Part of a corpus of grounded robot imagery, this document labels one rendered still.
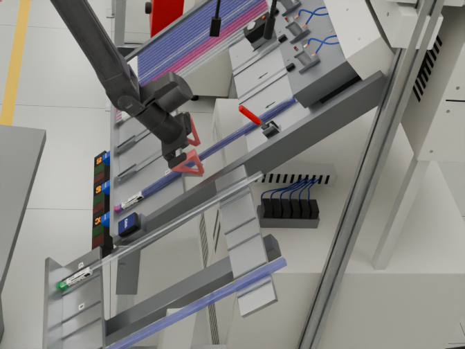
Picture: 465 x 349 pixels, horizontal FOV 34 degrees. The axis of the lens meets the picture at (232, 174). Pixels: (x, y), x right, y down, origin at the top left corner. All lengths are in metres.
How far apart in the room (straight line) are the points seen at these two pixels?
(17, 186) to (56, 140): 1.07
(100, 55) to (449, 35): 0.69
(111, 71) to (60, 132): 1.66
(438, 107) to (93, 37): 0.71
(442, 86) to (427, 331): 0.86
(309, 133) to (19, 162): 0.89
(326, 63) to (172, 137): 0.36
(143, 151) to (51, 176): 1.10
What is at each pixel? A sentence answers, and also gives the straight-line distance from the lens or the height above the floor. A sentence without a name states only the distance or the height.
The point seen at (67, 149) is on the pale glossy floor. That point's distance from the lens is 3.09.
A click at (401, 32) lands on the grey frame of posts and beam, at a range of 1.44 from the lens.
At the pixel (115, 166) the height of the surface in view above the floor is 0.73.
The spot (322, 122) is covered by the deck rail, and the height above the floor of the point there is 1.10.
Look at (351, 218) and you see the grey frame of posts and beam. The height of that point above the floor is 0.86.
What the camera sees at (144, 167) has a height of 0.78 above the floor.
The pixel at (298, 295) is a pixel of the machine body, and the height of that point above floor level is 0.53.
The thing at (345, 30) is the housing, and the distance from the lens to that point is 1.58.
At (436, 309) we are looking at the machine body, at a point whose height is 0.47.
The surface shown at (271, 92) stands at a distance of 1.72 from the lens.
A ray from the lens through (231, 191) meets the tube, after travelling 1.50.
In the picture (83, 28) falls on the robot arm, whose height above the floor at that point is 1.25.
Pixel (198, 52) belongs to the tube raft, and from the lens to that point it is 2.01.
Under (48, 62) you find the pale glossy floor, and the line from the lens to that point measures 3.56.
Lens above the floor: 2.04
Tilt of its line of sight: 42 degrees down
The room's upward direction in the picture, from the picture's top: 11 degrees clockwise
